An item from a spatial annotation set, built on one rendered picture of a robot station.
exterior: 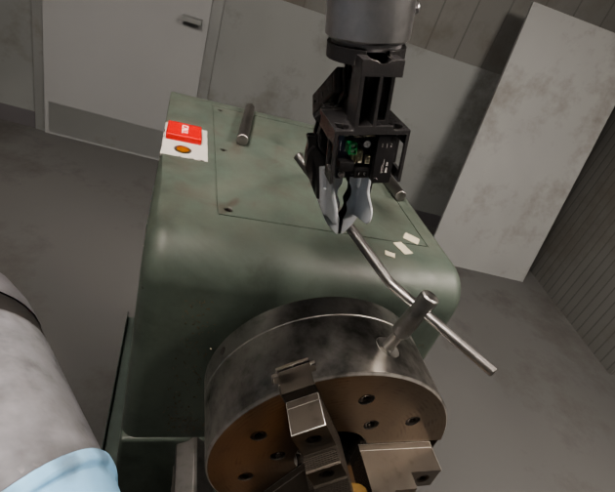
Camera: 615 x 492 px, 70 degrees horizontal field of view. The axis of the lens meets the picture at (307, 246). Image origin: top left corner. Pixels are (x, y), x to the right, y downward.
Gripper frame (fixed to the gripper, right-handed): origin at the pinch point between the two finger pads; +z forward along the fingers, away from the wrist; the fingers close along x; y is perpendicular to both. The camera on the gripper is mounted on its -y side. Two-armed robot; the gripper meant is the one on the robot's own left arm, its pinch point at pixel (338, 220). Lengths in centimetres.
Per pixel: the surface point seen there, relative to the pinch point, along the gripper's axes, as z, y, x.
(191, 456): 43.9, 1.6, -20.7
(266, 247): 7.1, -5.1, -8.0
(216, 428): 19.1, 12.9, -15.6
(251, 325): 13.4, 2.9, -10.7
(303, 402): 13.6, 14.8, -6.1
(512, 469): 164, -40, 108
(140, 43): 38, -284, -60
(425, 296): 4.1, 9.9, 7.9
